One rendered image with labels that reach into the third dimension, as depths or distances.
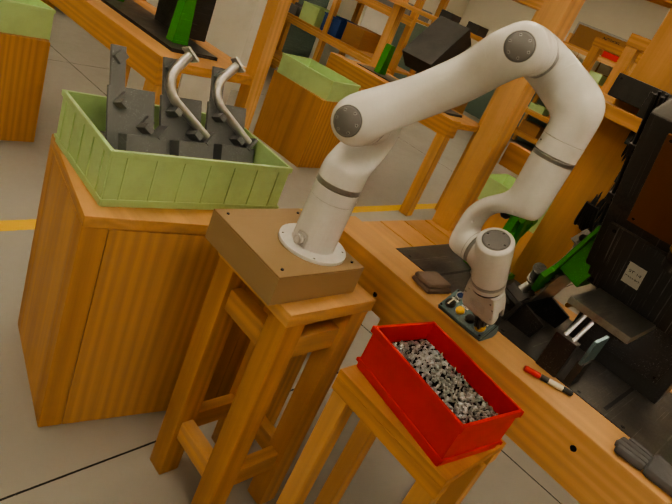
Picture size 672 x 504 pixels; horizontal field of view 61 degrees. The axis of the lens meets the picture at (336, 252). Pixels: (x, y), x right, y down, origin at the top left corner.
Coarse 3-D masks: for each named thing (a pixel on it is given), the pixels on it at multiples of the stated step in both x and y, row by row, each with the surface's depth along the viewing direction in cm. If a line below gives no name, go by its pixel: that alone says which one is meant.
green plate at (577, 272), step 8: (592, 232) 149; (584, 240) 151; (592, 240) 151; (576, 248) 152; (584, 248) 152; (568, 256) 154; (576, 256) 154; (584, 256) 152; (560, 264) 156; (568, 264) 155; (576, 264) 154; (584, 264) 152; (560, 272) 163; (568, 272) 156; (576, 272) 154; (584, 272) 153; (576, 280) 154; (584, 280) 153
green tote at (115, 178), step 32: (64, 96) 172; (96, 96) 179; (64, 128) 174; (96, 128) 157; (96, 160) 157; (128, 160) 153; (160, 160) 159; (192, 160) 165; (256, 160) 204; (96, 192) 157; (128, 192) 159; (160, 192) 165; (192, 192) 172; (224, 192) 180; (256, 192) 188
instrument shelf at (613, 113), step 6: (606, 102) 170; (606, 108) 169; (612, 108) 168; (618, 108) 167; (606, 114) 169; (612, 114) 168; (618, 114) 167; (624, 114) 166; (630, 114) 165; (612, 120) 168; (618, 120) 167; (624, 120) 166; (630, 120) 165; (636, 120) 164; (624, 126) 166; (630, 126) 165; (636, 126) 164; (636, 132) 164
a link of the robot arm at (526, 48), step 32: (512, 32) 107; (544, 32) 108; (448, 64) 121; (480, 64) 114; (512, 64) 108; (544, 64) 111; (352, 96) 127; (384, 96) 126; (416, 96) 124; (448, 96) 122; (352, 128) 127; (384, 128) 127
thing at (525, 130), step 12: (576, 48) 1027; (600, 60) 1003; (612, 60) 999; (600, 84) 1032; (528, 108) 1098; (540, 108) 1086; (528, 120) 1127; (540, 120) 1080; (516, 132) 1112; (528, 132) 1108; (540, 132) 1103
